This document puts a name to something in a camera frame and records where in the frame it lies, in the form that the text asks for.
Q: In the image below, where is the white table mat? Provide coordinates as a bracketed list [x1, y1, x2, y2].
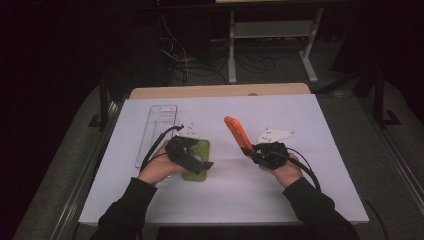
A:
[78, 93, 370, 226]

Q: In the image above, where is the white metal desk frame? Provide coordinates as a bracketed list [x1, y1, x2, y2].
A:
[227, 7, 325, 84]

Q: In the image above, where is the tangle of floor cables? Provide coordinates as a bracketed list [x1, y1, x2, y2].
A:
[156, 13, 301, 86]

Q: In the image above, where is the black floor cable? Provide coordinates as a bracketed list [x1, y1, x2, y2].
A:
[361, 196, 392, 240]

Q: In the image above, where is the green phone case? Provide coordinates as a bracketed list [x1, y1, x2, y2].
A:
[182, 139, 211, 183]

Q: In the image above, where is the person's left hand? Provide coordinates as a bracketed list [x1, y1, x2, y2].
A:
[137, 139, 190, 186]

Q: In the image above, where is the clear plastic rack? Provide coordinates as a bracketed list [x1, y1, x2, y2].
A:
[134, 104, 180, 169]

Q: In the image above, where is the right hand-held gripper cable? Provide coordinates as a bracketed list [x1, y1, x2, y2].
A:
[285, 146, 323, 193]

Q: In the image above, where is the person's right hand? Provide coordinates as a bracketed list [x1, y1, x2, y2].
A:
[259, 152, 304, 189]

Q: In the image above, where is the wooden table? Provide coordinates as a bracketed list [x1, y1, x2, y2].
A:
[129, 82, 312, 100]

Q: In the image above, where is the orange phone case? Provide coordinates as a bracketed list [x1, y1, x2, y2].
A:
[223, 115, 255, 158]

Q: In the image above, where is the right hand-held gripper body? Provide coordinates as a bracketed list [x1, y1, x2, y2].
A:
[251, 127, 296, 170]

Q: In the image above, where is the black metal stand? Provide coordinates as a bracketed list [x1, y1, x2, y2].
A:
[371, 64, 403, 129]
[88, 74, 119, 133]

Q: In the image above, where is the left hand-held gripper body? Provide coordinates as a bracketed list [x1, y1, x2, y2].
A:
[164, 123, 208, 175]

